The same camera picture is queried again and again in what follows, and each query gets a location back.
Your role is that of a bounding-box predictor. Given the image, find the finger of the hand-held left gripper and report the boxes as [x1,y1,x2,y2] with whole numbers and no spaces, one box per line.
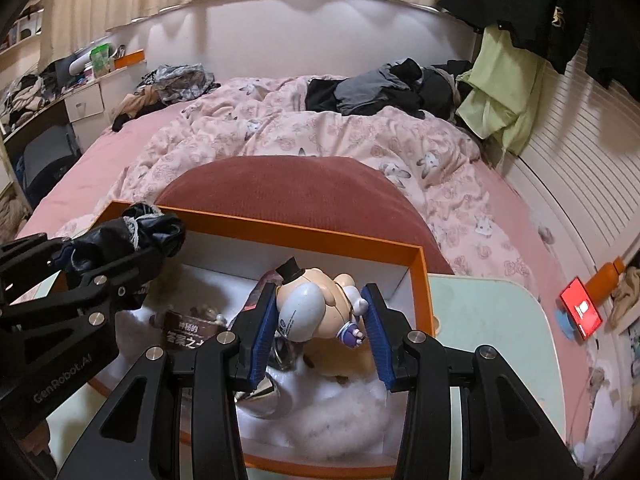
[0,247,173,341]
[0,237,76,306]

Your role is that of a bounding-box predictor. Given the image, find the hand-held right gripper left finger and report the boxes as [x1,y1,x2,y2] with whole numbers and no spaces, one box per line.
[52,282,280,480]

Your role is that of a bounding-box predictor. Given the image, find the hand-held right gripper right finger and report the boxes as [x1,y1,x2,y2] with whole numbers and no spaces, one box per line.
[361,282,586,480]

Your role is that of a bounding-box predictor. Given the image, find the toy figure with black hat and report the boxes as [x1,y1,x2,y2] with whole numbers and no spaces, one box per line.
[272,256,368,350]

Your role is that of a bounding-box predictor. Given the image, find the orange cardboard box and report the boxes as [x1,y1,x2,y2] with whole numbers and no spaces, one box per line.
[45,201,432,480]

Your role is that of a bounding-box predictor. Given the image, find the black lacy cloth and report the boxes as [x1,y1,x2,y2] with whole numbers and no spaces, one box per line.
[65,202,187,286]

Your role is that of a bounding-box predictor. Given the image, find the green-lidded container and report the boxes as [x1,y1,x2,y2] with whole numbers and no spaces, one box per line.
[89,44,112,78]

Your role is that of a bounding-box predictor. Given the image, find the shiny silver object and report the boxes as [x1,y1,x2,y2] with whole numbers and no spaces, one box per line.
[235,337,306,418]

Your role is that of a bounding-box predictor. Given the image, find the brown printed book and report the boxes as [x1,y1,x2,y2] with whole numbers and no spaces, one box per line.
[161,307,241,356]

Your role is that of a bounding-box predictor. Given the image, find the white fluffy item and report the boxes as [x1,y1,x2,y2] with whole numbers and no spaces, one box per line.
[240,360,408,461]

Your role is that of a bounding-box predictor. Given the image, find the dark suitcase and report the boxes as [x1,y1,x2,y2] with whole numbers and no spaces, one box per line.
[15,122,83,206]

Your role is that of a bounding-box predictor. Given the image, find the pale green folding table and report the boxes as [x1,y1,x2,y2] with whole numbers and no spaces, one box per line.
[45,274,568,480]

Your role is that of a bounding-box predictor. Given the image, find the red pillow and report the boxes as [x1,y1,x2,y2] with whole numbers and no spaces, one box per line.
[155,155,453,276]

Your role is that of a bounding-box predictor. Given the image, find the white bedside drawer cabinet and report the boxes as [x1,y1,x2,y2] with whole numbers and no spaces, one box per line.
[62,80,108,123]

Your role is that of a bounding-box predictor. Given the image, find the blue phone stand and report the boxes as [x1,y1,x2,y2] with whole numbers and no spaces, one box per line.
[554,307,581,342]

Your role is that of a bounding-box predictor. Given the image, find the white shelf unit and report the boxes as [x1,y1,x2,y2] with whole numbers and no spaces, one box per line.
[0,0,66,201]

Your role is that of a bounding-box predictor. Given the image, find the pink floral blanket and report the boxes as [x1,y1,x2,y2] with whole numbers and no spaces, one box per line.
[20,76,531,281]

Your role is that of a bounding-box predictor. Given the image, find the smartphone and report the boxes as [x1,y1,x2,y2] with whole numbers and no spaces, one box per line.
[559,275,603,338]

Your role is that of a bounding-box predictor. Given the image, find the flat orange box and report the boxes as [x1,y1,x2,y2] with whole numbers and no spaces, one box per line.
[114,49,146,71]

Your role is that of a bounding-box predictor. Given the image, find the patterned clothes pile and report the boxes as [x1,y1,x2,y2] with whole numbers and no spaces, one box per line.
[110,62,218,133]

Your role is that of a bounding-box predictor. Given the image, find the orange bottle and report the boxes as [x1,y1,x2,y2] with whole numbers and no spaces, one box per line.
[585,256,628,303]

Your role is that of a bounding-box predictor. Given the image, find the pile of dark clothes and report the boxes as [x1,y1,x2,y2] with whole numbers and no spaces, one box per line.
[305,57,473,121]

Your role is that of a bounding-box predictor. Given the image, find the light green hanging cloth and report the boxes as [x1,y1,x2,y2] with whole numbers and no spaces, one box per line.
[452,25,543,156]

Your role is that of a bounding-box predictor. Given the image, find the black hanging clothes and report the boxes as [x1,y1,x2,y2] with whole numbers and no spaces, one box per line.
[437,0,640,91]

